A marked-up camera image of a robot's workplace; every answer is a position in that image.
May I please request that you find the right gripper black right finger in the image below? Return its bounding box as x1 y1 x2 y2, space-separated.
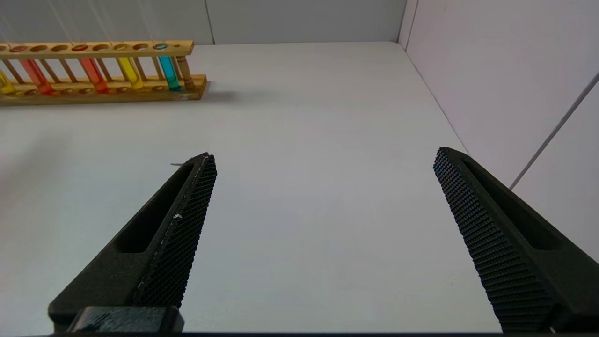
433 147 599 334

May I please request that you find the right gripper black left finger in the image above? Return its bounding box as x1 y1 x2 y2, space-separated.
48 153 218 328

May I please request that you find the yellow pigment glass test tube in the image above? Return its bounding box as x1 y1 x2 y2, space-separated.
0 68 15 95
96 0 145 89

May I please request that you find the wooden test tube rack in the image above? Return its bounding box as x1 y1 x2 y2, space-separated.
0 40 208 106

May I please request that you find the blue pigment glass test tube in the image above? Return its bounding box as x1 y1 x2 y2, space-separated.
140 0 181 92

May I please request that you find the red pigment glass test tube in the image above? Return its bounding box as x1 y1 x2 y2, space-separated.
0 0 54 95
51 0 109 94

